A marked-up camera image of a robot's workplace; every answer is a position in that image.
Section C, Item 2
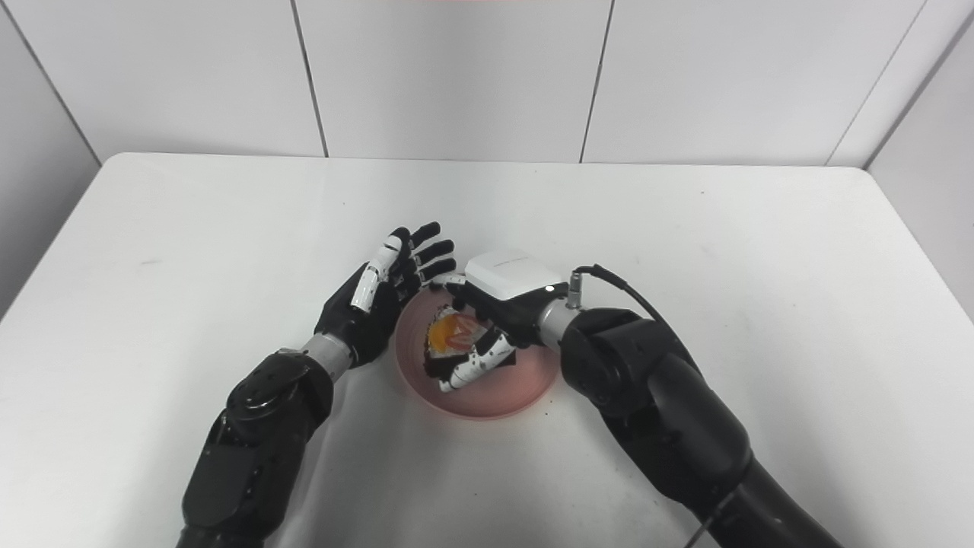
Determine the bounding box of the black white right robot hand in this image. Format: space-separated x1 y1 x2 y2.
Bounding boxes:
426 248 570 393

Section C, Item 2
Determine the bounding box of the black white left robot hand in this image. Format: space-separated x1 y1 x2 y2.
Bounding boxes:
314 221 457 369

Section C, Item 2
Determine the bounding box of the pink round plate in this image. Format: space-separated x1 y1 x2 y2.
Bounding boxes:
393 285 564 422

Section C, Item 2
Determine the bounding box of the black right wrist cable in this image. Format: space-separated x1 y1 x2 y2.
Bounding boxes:
565 263 737 548

